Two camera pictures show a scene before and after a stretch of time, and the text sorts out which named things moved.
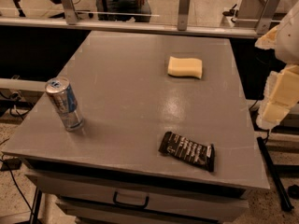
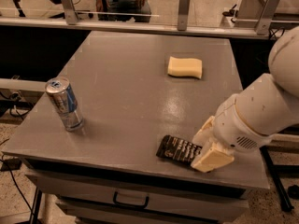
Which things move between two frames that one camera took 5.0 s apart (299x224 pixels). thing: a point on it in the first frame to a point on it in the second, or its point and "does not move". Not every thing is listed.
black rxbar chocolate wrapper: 188,150 does not move
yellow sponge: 185,67 does not move
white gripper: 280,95 to 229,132
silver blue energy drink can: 60,91 does not move
